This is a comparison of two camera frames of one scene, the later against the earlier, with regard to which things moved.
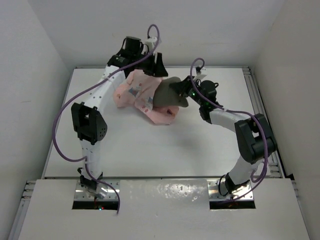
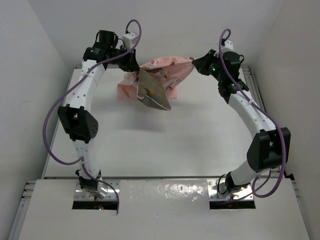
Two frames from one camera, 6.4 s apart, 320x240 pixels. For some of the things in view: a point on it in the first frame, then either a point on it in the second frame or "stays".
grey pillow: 164,96 to 148,85
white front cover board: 164,209 stays
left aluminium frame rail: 16,229 stays
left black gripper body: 147,65 to 124,62
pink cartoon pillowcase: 138,88 to 167,71
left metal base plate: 81,194 stays
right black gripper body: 185,85 to 206,64
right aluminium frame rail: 259,106 stays
